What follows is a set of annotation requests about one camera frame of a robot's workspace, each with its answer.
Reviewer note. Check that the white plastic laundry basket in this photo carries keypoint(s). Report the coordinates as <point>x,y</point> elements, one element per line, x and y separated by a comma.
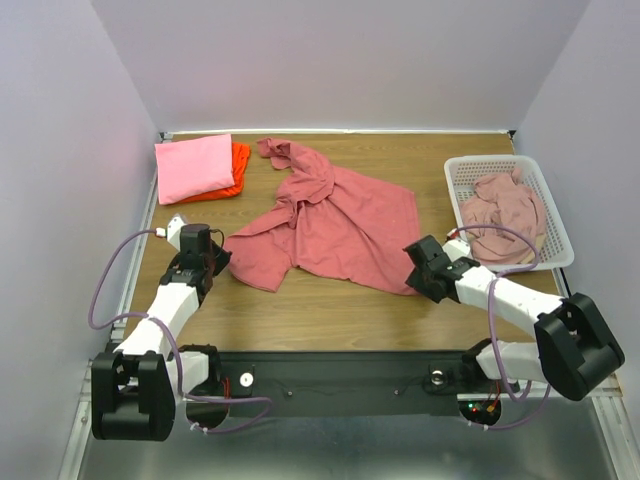
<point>461,174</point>

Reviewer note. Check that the aluminium frame rail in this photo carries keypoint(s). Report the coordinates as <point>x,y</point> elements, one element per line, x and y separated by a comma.
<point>566,440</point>

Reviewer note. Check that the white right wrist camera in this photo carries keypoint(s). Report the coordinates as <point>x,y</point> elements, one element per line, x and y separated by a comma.
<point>456,247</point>

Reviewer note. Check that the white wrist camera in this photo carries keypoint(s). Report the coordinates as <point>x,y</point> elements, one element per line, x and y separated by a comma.
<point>456,247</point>
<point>171,233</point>

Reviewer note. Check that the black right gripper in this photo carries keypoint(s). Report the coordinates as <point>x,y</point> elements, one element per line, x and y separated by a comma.
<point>426,276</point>

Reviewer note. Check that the dusty red t shirt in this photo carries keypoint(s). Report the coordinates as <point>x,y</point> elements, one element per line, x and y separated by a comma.
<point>329,221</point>

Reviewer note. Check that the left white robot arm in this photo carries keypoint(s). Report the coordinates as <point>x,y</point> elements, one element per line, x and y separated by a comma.
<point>135,389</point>

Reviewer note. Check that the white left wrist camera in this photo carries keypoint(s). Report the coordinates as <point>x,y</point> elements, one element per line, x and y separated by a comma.
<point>171,233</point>

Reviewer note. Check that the folded light pink t shirt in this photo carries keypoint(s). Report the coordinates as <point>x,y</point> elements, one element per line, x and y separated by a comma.
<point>191,167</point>

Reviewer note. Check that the folded orange t shirt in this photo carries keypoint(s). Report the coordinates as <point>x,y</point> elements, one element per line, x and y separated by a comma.
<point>240,159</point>

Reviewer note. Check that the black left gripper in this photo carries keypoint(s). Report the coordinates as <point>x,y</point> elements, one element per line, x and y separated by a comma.
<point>223,258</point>

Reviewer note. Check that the pale pink clothes in basket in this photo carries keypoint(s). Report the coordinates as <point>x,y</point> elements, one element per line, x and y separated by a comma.
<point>504,217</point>

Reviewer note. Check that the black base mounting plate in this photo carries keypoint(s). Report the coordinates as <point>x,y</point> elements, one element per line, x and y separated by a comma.
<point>341,384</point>

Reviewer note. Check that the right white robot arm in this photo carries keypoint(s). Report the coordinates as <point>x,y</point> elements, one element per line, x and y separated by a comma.
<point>572,350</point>

